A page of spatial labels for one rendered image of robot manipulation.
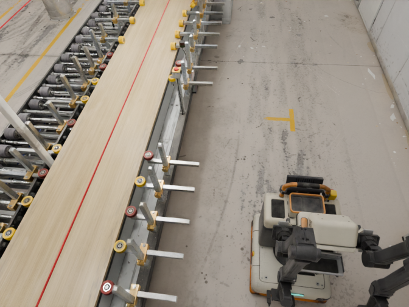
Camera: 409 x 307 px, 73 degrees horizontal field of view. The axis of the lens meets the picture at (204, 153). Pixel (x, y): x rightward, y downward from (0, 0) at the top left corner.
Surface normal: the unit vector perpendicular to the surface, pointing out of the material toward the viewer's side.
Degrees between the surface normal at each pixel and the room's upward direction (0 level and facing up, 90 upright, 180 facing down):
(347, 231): 42
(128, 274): 0
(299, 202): 0
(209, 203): 0
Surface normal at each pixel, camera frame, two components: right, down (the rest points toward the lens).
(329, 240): -0.12, 0.09
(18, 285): -0.05, -0.60
